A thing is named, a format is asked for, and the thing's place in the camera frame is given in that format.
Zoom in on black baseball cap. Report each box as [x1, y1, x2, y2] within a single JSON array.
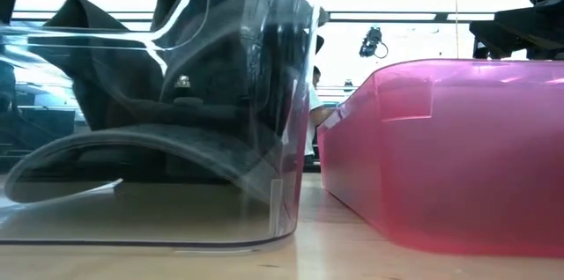
[[149, 0, 326, 149], [26, 0, 167, 134], [3, 122, 287, 205]]

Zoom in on person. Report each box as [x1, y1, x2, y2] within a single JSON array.
[[303, 65, 337, 171]]

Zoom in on clear plastic bin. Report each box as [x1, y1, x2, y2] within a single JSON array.
[[0, 0, 325, 254]]

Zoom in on black camera with cable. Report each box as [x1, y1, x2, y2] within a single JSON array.
[[359, 26, 390, 60]]

